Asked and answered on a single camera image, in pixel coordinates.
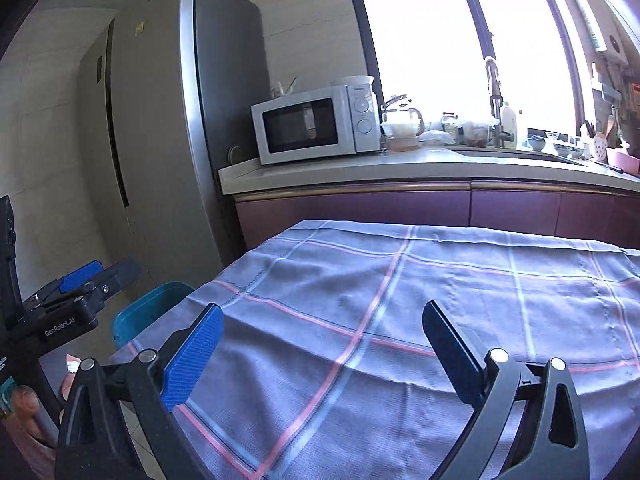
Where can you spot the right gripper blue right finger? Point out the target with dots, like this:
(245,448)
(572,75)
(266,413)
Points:
(463,364)

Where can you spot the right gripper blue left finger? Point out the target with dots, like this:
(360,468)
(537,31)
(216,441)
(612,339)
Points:
(185,354)

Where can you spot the teal plastic trash bin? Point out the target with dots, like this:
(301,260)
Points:
(136,317)

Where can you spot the purple kitchen cabinet counter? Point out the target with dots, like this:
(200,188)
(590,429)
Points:
(523,192)

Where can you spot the kitchen faucet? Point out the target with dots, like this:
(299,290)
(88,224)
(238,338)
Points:
(496,102)

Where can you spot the left hand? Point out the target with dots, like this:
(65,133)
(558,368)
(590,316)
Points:
(37,403)

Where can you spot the grey plaid tablecloth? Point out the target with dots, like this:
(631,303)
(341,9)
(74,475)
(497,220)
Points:
(324,371)

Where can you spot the glass kettle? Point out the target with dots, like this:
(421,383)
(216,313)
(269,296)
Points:
(402,124)

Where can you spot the pink pot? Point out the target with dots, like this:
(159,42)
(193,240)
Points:
(623,161)

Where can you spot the grey refrigerator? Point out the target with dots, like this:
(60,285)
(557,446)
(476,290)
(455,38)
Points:
(164,99)

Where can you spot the white microwave oven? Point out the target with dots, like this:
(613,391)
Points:
(334,121)

